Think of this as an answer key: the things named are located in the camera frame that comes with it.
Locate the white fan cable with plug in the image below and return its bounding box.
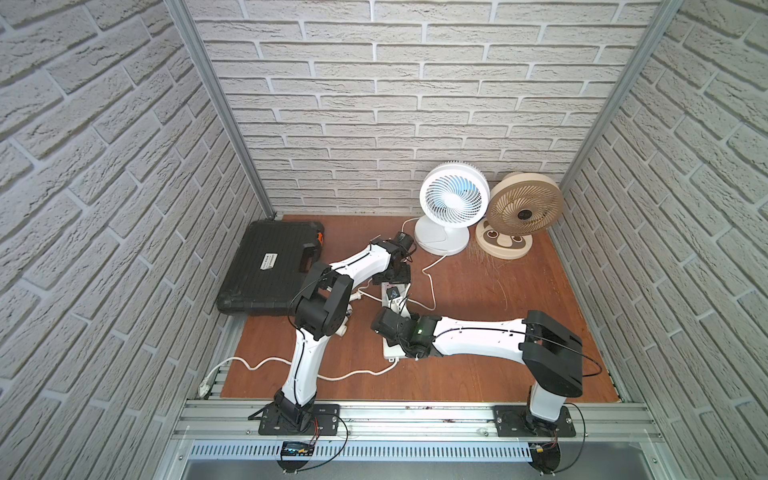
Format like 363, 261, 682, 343
357, 217, 457, 313

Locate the white power strip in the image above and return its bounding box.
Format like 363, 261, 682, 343
381, 282, 411, 362

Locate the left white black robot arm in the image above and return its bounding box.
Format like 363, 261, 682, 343
274, 232, 416, 431

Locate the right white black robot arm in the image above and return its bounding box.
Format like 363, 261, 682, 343
371, 308, 584, 425

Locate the white desk fan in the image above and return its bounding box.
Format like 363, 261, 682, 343
414, 162, 490, 256

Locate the beige bear desk fan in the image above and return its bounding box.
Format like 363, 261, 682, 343
475, 172, 564, 260

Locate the black plastic tool case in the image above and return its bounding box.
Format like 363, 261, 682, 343
216, 220, 324, 316

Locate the left small controller board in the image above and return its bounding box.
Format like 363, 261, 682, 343
280, 441, 315, 459

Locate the right round black connector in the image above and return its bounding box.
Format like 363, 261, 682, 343
529, 442, 561, 475

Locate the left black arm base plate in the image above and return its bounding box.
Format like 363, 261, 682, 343
258, 402, 340, 437

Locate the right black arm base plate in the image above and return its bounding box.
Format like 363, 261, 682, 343
492, 405, 576, 438

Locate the white power strip cord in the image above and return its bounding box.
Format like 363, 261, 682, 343
198, 355, 400, 398

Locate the aluminium front rail frame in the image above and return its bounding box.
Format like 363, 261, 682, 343
154, 399, 682, 479

